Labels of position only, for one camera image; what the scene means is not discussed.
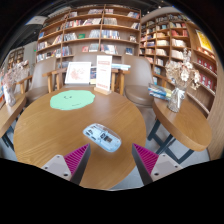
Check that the wide wooden bookshelf unit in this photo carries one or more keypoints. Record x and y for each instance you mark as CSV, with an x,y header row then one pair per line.
x,y
90,33

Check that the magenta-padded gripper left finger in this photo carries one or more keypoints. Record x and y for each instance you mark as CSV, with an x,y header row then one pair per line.
x,y
75,160

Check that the stack of colourful books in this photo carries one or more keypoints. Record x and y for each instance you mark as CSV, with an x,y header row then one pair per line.
x,y
159,92

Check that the small distant bookshelf unit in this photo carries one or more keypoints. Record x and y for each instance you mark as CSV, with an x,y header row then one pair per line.
x,y
16,58

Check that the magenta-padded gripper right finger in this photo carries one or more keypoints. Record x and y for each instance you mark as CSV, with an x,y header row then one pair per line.
x,y
148,160

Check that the teal stacked books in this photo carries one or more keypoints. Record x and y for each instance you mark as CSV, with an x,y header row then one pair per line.
x,y
120,67

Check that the curved wooden bookshelf unit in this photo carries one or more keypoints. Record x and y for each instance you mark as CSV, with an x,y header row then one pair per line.
x,y
170,43

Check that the white sign on wooden stand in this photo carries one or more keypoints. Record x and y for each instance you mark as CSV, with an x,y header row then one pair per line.
x,y
104,71

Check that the transparent computer mouse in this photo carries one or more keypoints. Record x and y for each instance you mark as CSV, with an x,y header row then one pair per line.
x,y
101,136

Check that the round wooden side table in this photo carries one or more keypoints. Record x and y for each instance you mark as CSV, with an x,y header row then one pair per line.
x,y
185,125
8,115

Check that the white framed floral picture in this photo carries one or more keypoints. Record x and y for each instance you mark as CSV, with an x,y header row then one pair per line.
x,y
78,73

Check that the green smiley mouse pad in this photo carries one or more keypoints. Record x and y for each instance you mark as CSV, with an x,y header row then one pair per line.
x,y
71,100

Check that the dark book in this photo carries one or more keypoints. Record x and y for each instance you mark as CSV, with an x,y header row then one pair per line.
x,y
93,76

